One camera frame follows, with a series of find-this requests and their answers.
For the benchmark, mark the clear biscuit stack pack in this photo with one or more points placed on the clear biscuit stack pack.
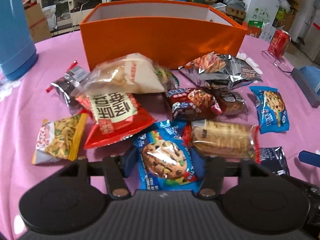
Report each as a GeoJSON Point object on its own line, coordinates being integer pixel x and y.
{"type": "Point", "coordinates": [223, 139]}

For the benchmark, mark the white daisy coaster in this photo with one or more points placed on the white daisy coaster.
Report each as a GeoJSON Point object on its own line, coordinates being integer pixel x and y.
{"type": "Point", "coordinates": [250, 62]}

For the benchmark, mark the red Chinese snack bag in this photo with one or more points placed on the red Chinese snack bag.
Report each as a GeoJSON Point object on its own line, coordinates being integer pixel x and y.
{"type": "Point", "coordinates": [117, 116]}

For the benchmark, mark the orange storage box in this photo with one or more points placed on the orange storage box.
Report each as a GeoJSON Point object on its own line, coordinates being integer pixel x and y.
{"type": "Point", "coordinates": [171, 33]}

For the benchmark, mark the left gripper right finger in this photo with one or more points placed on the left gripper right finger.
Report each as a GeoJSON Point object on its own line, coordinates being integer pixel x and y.
{"type": "Point", "coordinates": [212, 172]}

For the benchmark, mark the dark red cookie pack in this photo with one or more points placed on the dark red cookie pack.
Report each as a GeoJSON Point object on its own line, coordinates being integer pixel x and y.
{"type": "Point", "coordinates": [192, 104]}

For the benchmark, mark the blue chocolate chip cookie pack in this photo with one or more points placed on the blue chocolate chip cookie pack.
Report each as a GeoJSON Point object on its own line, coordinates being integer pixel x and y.
{"type": "Point", "coordinates": [164, 161]}

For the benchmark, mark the clear eyeglasses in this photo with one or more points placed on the clear eyeglasses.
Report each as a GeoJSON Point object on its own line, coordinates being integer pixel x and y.
{"type": "Point", "coordinates": [279, 63]}

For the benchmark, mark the cardboard box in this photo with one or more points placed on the cardboard box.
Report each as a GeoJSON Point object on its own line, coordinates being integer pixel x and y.
{"type": "Point", "coordinates": [37, 24]}

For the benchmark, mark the silver chips bag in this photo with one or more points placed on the silver chips bag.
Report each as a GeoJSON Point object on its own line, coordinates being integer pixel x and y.
{"type": "Point", "coordinates": [219, 71]}

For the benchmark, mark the yellow green pea snack pack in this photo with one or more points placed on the yellow green pea snack pack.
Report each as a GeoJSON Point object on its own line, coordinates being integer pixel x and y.
{"type": "Point", "coordinates": [59, 140]}

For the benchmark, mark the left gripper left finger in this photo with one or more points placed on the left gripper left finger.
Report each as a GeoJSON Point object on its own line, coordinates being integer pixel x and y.
{"type": "Point", "coordinates": [116, 169]}

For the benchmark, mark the small blue cookie pack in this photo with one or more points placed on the small blue cookie pack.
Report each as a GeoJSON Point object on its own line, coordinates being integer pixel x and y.
{"type": "Point", "coordinates": [271, 110]}

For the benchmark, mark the brown cookie pack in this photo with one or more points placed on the brown cookie pack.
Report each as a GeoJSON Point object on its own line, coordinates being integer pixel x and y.
{"type": "Point", "coordinates": [231, 103]}

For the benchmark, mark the dark grey glasses case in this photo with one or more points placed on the dark grey glasses case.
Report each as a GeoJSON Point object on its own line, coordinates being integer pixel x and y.
{"type": "Point", "coordinates": [308, 80]}

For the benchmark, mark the clear dark snack pack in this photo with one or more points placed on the clear dark snack pack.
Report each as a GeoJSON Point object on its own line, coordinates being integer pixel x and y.
{"type": "Point", "coordinates": [65, 85]}

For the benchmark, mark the red soda can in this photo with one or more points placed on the red soda can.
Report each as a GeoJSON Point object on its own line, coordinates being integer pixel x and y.
{"type": "Point", "coordinates": [279, 43]}

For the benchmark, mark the beige clear snack bag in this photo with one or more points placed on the beige clear snack bag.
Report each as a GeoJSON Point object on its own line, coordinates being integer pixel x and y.
{"type": "Point", "coordinates": [133, 73]}

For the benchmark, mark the blue thermos flask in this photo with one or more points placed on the blue thermos flask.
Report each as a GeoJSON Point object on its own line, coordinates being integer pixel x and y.
{"type": "Point", "coordinates": [18, 51]}

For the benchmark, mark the dark navy snack pack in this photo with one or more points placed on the dark navy snack pack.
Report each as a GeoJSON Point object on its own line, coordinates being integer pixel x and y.
{"type": "Point", "coordinates": [274, 159]}

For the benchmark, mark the white glass door cabinet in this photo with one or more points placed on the white glass door cabinet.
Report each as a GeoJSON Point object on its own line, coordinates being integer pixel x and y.
{"type": "Point", "coordinates": [57, 12]}

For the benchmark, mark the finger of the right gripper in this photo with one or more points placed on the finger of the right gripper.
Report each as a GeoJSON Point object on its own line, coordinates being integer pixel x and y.
{"type": "Point", "coordinates": [309, 158]}

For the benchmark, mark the white chest freezer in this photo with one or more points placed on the white chest freezer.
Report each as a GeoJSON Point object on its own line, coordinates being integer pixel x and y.
{"type": "Point", "coordinates": [261, 10]}

